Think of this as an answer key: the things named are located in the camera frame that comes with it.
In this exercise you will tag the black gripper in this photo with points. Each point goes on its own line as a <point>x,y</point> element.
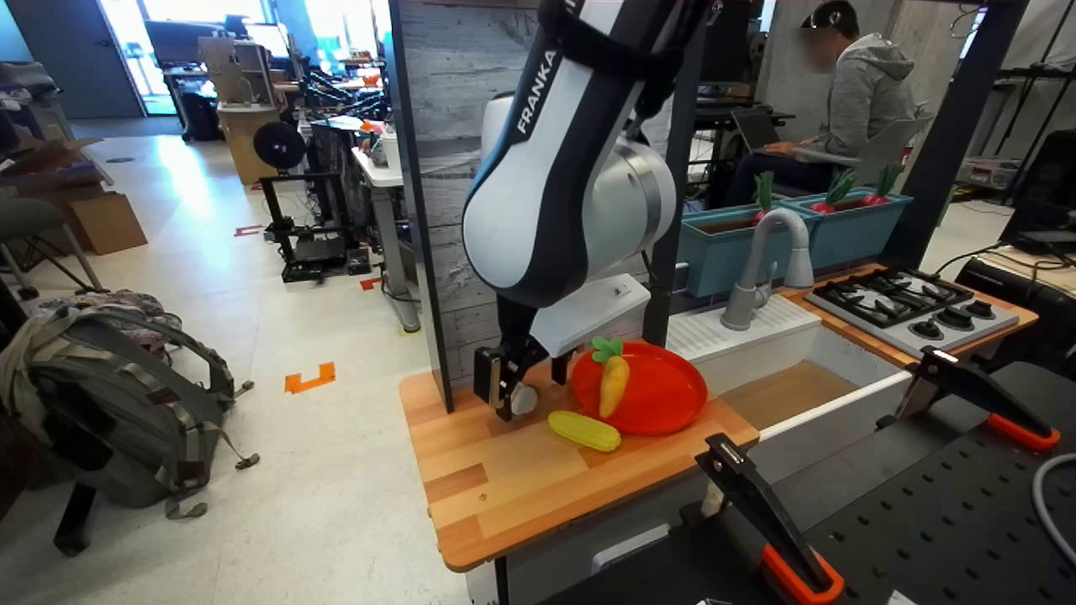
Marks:
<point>516,354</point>

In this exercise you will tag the brown white plush toy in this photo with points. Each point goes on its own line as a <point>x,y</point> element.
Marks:
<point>522,397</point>

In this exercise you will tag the grey toy tap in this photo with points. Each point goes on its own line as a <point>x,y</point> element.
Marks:
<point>748,295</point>

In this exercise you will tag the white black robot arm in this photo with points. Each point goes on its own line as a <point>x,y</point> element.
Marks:
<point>566,194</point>

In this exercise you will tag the wooden toy kitchen counter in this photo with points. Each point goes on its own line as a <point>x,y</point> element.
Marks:
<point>494,484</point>

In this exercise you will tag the teal toy bin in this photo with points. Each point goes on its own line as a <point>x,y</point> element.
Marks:
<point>713,242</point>

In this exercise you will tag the toy kitchen sink basin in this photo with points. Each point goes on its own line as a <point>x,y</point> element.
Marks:
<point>785,368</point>

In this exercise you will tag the toy stove top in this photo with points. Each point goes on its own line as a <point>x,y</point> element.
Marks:
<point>911,312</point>

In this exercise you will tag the yellow plush corn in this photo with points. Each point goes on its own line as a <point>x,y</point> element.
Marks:
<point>585,431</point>

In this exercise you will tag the orange plush carrot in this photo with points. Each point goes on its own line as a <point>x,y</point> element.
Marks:
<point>607,351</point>

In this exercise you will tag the red plush plate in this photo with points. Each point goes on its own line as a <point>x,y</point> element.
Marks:
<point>656,390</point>

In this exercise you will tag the left orange black clamp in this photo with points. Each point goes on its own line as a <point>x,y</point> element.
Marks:
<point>787,562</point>

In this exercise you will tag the orange black clamp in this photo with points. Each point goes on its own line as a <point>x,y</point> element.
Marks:
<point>787,562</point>
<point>1006,418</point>

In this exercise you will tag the grey wood backdrop panel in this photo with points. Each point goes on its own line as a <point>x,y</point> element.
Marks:
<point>463,62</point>

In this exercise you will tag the right orange black clamp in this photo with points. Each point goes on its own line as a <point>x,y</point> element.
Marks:
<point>1006,418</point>

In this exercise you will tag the seated person in hoodie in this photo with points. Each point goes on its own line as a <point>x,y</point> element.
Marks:
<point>870,88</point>

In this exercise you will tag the grey backpack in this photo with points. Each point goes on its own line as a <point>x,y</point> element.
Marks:
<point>125,405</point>

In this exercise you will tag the cardboard box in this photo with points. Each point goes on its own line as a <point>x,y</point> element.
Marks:
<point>107,223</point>

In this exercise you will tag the black perforated breadboard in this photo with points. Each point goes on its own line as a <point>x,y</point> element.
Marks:
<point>921,513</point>

